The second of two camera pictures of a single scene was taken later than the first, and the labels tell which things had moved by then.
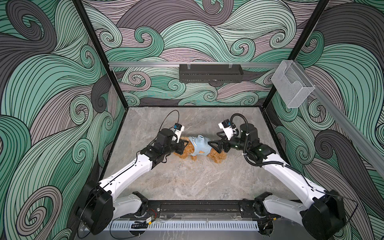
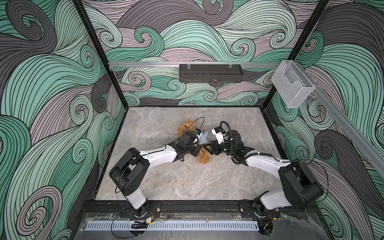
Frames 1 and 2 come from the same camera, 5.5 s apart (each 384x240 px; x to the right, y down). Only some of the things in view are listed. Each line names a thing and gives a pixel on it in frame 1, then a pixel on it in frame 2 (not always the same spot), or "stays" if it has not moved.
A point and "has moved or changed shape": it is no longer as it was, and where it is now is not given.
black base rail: [214, 206] stays
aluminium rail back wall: [136, 64] stays
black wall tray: [211, 73] stays
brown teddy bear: [189, 150] has moved or changed shape
